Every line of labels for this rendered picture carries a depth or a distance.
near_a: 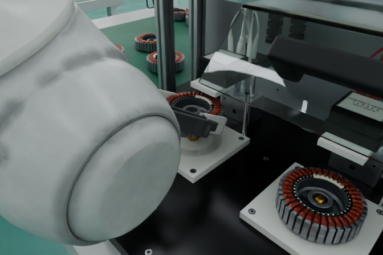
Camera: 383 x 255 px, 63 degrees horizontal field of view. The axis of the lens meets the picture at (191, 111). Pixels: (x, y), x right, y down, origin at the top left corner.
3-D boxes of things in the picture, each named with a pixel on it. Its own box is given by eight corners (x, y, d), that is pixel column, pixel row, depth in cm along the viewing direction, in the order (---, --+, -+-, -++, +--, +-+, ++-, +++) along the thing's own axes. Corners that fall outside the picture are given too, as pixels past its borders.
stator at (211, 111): (191, 149, 49) (191, 129, 48) (147, 121, 56) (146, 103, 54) (235, 122, 56) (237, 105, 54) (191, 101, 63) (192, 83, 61)
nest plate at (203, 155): (192, 184, 50) (192, 177, 49) (137, 143, 59) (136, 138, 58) (249, 143, 59) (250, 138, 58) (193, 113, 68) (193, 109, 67)
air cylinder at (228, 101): (247, 126, 64) (250, 102, 61) (219, 112, 68) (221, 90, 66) (262, 116, 67) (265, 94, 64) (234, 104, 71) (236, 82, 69)
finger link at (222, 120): (199, 111, 48) (203, 113, 47) (224, 116, 53) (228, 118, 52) (192, 130, 48) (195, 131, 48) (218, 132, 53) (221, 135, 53)
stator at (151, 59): (187, 61, 98) (187, 50, 96) (180, 76, 89) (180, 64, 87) (153, 58, 100) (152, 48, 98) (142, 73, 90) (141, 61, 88)
